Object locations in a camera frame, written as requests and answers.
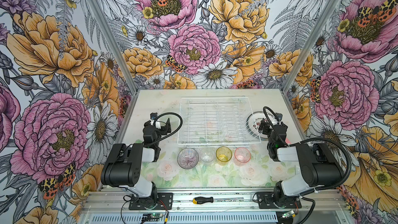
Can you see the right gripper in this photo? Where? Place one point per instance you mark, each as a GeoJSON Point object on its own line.
{"type": "Point", "coordinates": [267, 126]}

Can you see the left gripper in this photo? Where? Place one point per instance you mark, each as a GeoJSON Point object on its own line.
{"type": "Point", "coordinates": [164, 128]}

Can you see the pink glass cup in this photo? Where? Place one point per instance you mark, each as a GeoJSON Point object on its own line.
{"type": "Point", "coordinates": [241, 156]}

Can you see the green circuit board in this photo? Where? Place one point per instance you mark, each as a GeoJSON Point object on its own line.
{"type": "Point", "coordinates": [154, 217]}

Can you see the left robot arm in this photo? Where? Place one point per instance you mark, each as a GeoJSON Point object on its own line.
{"type": "Point", "coordinates": [122, 168]}

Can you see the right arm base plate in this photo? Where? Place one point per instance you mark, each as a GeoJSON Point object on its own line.
{"type": "Point", "coordinates": [268, 200]}

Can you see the black yellow screwdriver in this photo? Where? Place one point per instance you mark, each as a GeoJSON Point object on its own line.
{"type": "Point", "coordinates": [203, 200]}

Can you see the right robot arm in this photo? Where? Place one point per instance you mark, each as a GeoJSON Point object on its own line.
{"type": "Point", "coordinates": [323, 164]}

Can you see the white vented panel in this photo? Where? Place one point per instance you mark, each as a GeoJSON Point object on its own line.
{"type": "Point", "coordinates": [191, 218]}

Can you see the yellow glass cup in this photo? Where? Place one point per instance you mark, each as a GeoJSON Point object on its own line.
{"type": "Point", "coordinates": [223, 155]}

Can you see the white wire dish rack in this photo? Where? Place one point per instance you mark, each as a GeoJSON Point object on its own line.
{"type": "Point", "coordinates": [215, 122]}

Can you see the striped small bowl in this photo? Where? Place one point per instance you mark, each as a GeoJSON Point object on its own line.
{"type": "Point", "coordinates": [188, 158]}

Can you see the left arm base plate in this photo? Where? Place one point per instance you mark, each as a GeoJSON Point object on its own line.
{"type": "Point", "coordinates": [164, 200]}

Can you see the clear glass cup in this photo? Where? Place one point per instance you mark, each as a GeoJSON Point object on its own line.
{"type": "Point", "coordinates": [207, 155]}

